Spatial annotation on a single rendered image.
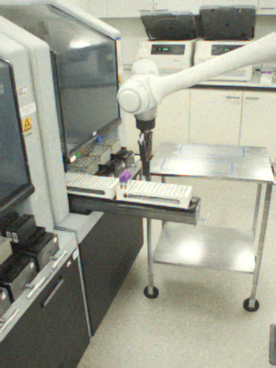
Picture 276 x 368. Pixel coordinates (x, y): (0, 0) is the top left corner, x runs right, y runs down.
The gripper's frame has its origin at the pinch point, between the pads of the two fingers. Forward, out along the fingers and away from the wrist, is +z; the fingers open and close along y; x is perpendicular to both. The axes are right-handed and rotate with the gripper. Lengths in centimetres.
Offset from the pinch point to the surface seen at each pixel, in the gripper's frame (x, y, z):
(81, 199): 26.9, -6.2, 15.1
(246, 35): -23, 281, -33
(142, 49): 75, 234, -21
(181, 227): -3, 63, 67
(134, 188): 4.7, -1.5, 9.2
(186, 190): -16.7, 0.7, 8.5
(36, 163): 32.9, -26.0, -8.7
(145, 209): -1.7, -6.7, 15.4
